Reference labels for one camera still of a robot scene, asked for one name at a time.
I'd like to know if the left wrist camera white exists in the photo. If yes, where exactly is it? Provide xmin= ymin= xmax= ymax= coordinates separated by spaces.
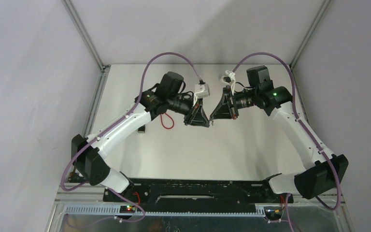
xmin=193 ymin=84 xmax=210 ymax=100

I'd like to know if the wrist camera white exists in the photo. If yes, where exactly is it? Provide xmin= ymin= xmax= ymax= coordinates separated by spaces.
xmin=193 ymin=84 xmax=210 ymax=100
xmin=219 ymin=70 xmax=236 ymax=95

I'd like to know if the purple cable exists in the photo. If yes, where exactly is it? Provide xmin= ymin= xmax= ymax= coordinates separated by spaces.
xmin=60 ymin=52 xmax=205 ymax=223
xmin=231 ymin=52 xmax=342 ymax=232

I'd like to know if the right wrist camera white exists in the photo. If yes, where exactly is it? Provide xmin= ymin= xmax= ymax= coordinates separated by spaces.
xmin=219 ymin=70 xmax=236 ymax=95

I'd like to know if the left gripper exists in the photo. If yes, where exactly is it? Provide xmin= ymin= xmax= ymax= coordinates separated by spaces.
xmin=167 ymin=93 xmax=209 ymax=128

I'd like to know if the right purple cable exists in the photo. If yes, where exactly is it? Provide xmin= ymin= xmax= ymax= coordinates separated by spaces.
xmin=231 ymin=52 xmax=342 ymax=232

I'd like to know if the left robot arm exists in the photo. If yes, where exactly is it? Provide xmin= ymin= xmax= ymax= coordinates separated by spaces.
xmin=71 ymin=72 xmax=210 ymax=201

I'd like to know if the black cable lock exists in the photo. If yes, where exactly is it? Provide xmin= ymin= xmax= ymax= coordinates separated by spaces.
xmin=137 ymin=125 xmax=146 ymax=133

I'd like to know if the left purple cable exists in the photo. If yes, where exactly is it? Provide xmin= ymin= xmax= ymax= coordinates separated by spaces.
xmin=60 ymin=52 xmax=205 ymax=223

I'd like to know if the red cable lock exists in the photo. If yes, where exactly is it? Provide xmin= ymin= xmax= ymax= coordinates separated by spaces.
xmin=159 ymin=113 xmax=175 ymax=130

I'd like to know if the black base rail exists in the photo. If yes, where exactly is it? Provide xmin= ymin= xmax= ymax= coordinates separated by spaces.
xmin=121 ymin=178 xmax=286 ymax=214

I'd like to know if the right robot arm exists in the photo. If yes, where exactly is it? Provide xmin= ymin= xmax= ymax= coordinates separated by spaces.
xmin=210 ymin=65 xmax=349 ymax=202

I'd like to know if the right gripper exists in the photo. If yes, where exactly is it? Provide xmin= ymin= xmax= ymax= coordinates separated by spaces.
xmin=210 ymin=85 xmax=259 ymax=120

